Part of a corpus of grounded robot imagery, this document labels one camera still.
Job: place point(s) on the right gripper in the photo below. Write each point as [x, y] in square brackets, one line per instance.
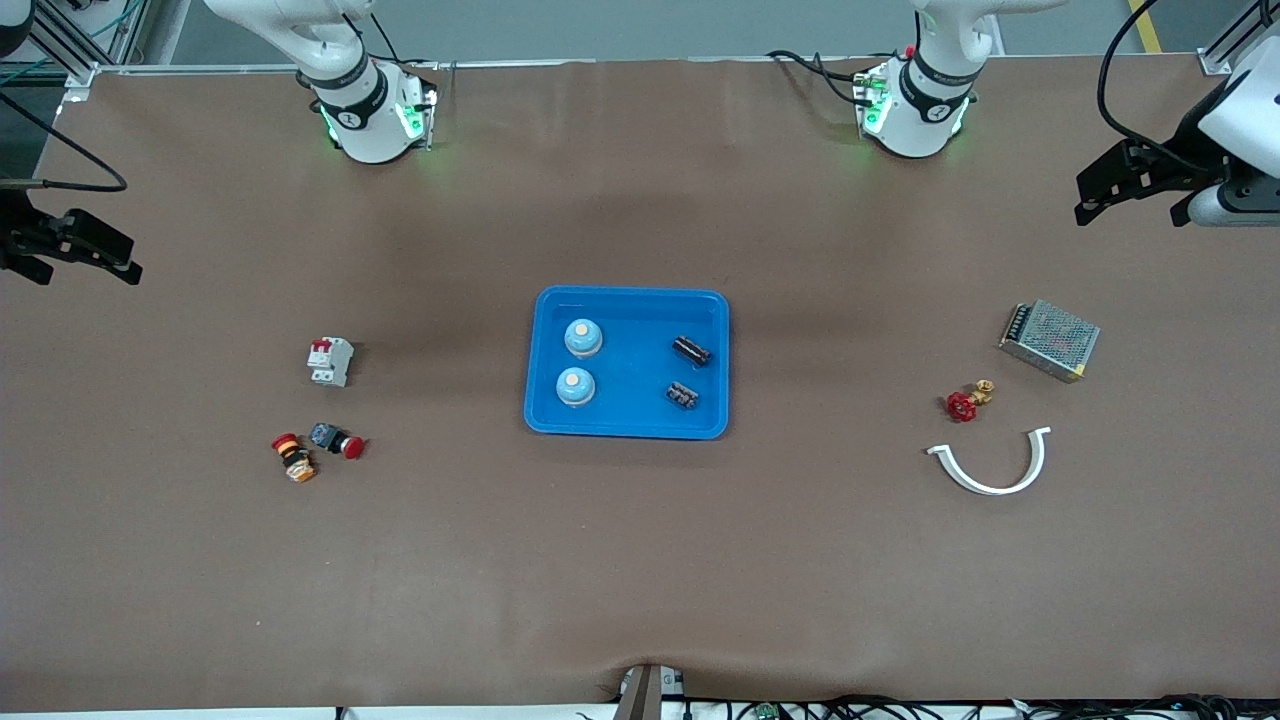
[18, 226]

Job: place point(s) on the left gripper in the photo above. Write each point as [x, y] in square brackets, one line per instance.
[1183, 150]

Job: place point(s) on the long dark cylindrical capacitor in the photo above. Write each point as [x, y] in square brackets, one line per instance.
[692, 351]

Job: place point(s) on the short dark cylindrical capacitor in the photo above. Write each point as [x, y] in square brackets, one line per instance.
[683, 395]

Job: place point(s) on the light blue bell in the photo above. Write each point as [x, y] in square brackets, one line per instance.
[583, 340]
[575, 390]

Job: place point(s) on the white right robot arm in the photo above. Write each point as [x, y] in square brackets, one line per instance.
[370, 135]

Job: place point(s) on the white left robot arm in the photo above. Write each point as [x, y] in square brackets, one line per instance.
[915, 130]

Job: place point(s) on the metal mesh power supply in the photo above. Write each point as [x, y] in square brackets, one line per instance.
[1050, 340]

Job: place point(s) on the white red circuit breaker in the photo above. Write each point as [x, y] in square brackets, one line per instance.
[330, 362]

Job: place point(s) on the orange red push button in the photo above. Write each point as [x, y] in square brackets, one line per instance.
[295, 460]

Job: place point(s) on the red black emergency stop button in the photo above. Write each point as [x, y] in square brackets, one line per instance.
[335, 440]

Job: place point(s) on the blue plastic tray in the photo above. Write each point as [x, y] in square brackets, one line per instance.
[635, 325]

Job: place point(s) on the aluminium frame corner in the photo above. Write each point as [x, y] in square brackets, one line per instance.
[1215, 62]
[85, 75]

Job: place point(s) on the metal base connector bracket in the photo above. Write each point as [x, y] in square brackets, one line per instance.
[872, 100]
[418, 115]

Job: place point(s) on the grey mounting post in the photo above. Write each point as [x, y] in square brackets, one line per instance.
[640, 695]

